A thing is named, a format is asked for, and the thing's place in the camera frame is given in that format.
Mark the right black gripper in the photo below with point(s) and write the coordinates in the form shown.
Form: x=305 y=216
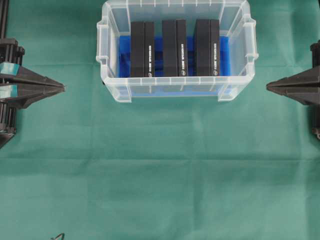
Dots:
x=303 y=87

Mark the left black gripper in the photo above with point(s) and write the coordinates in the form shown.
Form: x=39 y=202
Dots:
x=19 y=86

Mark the black box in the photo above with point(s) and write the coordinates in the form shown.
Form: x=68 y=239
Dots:
x=207 y=47
x=175 y=48
x=142 y=49

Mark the clear plastic storage case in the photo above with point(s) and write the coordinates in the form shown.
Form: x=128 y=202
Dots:
x=235 y=21

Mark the green table cloth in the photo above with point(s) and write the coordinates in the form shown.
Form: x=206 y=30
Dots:
x=167 y=168

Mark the blue foam liner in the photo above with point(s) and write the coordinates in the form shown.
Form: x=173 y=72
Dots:
x=124 y=63

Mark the small black metal clip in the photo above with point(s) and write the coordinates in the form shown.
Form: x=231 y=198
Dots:
x=60 y=236

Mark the black aluminium frame rail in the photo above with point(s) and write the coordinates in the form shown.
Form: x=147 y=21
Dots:
x=4 y=7

